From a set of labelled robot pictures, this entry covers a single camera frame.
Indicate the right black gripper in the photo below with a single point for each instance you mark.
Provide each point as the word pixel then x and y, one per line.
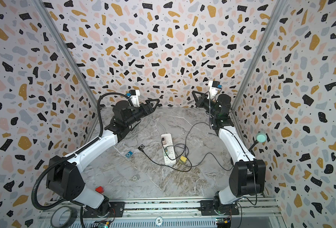
pixel 204 101

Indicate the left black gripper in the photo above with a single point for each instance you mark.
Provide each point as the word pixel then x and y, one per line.
pixel 150 107

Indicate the pink USB charger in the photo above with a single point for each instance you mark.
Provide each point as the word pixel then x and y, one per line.
pixel 163 140

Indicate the white power strip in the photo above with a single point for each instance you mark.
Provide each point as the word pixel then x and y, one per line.
pixel 168 150

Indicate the blue mp3 player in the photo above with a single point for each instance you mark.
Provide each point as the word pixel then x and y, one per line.
pixel 129 154

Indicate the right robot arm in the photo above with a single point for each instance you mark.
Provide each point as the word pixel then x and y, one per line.
pixel 248 174

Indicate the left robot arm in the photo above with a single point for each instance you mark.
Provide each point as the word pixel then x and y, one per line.
pixel 64 174

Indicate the yellow USB charger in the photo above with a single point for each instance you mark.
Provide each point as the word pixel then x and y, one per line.
pixel 183 159

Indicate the red cube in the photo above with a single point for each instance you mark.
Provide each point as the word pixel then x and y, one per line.
pixel 100 189

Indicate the black tape roll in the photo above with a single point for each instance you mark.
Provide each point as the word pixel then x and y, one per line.
pixel 64 217

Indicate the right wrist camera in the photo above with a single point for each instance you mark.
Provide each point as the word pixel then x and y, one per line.
pixel 214 88

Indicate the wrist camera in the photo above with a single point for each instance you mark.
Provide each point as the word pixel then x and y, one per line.
pixel 214 88
pixel 133 96

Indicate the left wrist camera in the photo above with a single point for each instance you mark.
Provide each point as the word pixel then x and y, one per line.
pixel 133 96

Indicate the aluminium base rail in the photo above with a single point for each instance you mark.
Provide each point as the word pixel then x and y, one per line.
pixel 182 212

